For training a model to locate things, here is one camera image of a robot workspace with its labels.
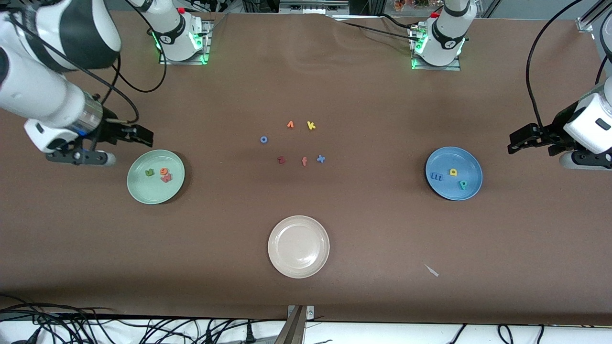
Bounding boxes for blue plate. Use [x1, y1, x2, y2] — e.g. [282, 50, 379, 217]
[425, 146, 483, 201]

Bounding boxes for short black base cable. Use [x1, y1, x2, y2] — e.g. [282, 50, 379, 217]
[378, 13, 416, 28]

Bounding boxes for aluminium frame rail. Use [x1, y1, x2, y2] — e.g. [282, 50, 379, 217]
[576, 0, 612, 33]

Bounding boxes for long black base cable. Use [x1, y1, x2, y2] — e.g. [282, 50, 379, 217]
[339, 21, 415, 38]

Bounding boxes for metal table bracket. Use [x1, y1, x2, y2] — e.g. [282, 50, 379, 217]
[275, 305, 315, 344]

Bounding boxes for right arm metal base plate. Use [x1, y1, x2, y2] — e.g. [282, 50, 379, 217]
[159, 19, 211, 65]

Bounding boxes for grey metal background fixture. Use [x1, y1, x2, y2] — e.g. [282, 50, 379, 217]
[279, 0, 350, 15]

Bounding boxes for colourful background items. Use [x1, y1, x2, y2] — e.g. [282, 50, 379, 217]
[393, 0, 433, 11]

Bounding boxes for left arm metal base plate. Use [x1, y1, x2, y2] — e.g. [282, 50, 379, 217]
[410, 56, 462, 71]

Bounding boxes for beige plate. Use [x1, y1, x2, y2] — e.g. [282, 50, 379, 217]
[268, 215, 330, 279]

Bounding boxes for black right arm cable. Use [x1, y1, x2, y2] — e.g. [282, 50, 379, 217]
[5, 0, 168, 126]

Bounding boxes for green plate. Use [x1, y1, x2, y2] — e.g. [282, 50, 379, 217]
[127, 150, 186, 205]

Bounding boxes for tangled black floor cables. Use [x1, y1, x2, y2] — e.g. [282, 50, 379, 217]
[0, 294, 287, 344]

